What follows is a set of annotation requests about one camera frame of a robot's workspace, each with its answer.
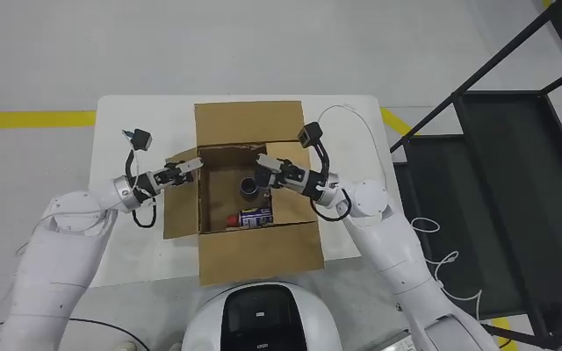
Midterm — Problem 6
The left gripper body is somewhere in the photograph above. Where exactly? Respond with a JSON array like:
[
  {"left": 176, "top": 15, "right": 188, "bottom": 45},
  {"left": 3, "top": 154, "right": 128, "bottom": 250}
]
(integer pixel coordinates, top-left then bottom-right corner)
[{"left": 112, "top": 165, "right": 177, "bottom": 215}]

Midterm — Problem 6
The dark cylindrical cup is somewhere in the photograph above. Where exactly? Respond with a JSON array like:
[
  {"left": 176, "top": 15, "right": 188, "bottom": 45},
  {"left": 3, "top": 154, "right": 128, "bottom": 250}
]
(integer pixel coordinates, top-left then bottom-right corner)
[{"left": 238, "top": 175, "right": 261, "bottom": 197}]

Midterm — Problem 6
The black metal rack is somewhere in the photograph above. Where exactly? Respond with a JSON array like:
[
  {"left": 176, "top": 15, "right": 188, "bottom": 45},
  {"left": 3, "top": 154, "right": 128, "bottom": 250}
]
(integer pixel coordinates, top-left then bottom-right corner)
[{"left": 388, "top": 0, "right": 562, "bottom": 351}]

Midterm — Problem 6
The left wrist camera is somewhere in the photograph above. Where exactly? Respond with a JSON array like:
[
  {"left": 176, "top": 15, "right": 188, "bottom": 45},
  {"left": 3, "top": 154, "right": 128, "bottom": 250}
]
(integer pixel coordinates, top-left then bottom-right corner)
[{"left": 121, "top": 127, "right": 154, "bottom": 179}]

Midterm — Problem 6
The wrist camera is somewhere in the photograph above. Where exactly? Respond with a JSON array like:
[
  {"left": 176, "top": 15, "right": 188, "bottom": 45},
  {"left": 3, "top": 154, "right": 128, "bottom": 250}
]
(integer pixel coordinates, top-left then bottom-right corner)
[
  {"left": 297, "top": 121, "right": 331, "bottom": 188},
  {"left": 121, "top": 127, "right": 154, "bottom": 179}
]

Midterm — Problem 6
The large cardboard carton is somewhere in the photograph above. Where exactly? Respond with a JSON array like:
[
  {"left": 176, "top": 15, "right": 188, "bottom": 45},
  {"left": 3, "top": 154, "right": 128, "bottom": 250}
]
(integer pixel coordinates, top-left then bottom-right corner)
[{"left": 162, "top": 100, "right": 327, "bottom": 288}]

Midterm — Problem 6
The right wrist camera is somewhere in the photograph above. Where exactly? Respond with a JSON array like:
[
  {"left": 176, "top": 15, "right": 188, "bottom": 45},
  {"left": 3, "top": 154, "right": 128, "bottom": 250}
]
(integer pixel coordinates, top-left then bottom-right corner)
[{"left": 297, "top": 121, "right": 331, "bottom": 188}]

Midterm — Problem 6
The long black floor cable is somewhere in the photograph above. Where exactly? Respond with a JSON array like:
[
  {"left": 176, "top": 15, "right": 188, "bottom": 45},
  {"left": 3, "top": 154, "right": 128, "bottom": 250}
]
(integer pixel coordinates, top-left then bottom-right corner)
[{"left": 0, "top": 317, "right": 151, "bottom": 351}]

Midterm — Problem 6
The robot body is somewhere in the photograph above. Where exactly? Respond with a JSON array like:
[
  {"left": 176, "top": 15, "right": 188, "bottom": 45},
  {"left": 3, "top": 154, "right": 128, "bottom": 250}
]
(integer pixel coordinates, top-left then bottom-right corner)
[{"left": 181, "top": 280, "right": 344, "bottom": 351}]

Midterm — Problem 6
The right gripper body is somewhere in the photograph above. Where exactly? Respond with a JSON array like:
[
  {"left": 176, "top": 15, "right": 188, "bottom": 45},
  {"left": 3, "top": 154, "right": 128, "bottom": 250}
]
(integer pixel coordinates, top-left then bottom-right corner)
[{"left": 277, "top": 163, "right": 341, "bottom": 209}]

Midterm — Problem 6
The curly white cable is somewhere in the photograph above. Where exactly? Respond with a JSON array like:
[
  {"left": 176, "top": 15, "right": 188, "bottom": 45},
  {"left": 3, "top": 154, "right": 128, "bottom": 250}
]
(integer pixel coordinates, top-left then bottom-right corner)
[{"left": 409, "top": 216, "right": 484, "bottom": 322}]

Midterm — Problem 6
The thin white cable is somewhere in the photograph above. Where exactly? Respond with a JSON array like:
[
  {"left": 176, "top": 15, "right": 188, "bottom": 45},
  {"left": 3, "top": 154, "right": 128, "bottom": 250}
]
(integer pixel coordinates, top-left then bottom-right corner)
[{"left": 316, "top": 104, "right": 389, "bottom": 190}]

